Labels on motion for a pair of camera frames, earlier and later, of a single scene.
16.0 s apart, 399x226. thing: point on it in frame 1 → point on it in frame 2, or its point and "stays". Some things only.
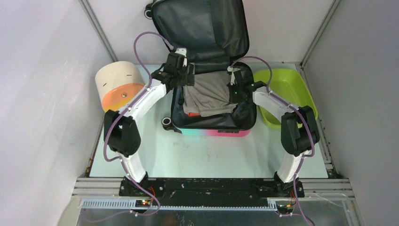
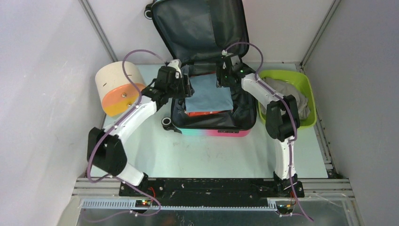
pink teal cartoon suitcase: [215, 35] stays
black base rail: [212, 192] stays
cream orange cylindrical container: [117, 84] stays
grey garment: [210, 95] → [283, 88]
